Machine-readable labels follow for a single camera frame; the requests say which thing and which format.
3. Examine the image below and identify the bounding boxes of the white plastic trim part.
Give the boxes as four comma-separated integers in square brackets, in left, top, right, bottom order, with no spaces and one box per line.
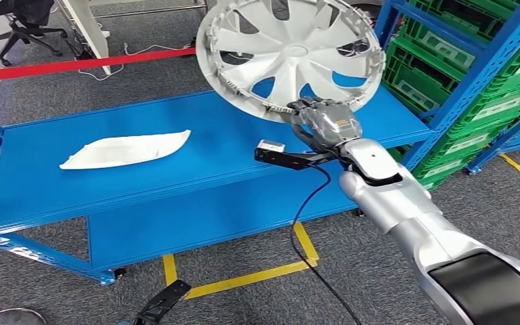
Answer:
[59,129,192,171]

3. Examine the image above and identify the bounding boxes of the black right wrist camera bracket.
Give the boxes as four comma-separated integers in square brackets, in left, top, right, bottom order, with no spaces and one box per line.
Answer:
[254,148,339,172]

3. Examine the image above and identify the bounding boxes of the black left wrist camera bracket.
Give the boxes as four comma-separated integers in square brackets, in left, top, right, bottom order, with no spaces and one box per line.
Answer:
[129,280,192,325]

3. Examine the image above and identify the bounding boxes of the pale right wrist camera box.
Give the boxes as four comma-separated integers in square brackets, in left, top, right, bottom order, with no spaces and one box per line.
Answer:
[257,139,286,154]

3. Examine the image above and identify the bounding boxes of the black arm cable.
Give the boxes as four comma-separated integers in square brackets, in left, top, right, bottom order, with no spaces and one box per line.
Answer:
[289,163,362,325]

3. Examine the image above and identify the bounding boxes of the white desk leg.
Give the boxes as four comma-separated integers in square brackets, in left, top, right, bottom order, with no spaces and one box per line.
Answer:
[57,0,111,76]

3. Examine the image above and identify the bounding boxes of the white floor cable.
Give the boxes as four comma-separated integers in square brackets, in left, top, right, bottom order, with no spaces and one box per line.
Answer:
[78,42,196,82]

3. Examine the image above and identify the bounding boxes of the blue metal shelf rack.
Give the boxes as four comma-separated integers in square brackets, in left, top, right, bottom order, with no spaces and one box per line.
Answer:
[0,0,520,287]

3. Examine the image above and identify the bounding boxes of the silver wheel hubcap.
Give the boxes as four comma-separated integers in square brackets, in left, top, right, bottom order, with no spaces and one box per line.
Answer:
[196,0,387,124]

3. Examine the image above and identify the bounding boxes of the chrome stanchion with round base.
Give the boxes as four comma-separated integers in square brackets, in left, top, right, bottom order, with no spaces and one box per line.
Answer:
[0,308,48,325]

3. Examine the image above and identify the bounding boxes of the yellow floor tape square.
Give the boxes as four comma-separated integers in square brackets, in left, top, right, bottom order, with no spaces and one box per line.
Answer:
[162,223,320,301]

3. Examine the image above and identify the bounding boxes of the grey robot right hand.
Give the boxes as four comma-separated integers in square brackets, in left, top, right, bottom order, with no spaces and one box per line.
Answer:
[286,97,364,152]

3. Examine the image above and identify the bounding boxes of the grey desk crossbar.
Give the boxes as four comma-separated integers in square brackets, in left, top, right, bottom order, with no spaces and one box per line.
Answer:
[93,2,207,20]

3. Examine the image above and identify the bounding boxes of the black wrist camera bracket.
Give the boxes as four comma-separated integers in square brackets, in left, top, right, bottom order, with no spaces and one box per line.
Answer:
[129,280,192,325]
[254,148,339,172]

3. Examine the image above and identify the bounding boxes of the black office chair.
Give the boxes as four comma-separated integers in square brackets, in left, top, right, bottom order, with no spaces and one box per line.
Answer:
[0,0,69,67]

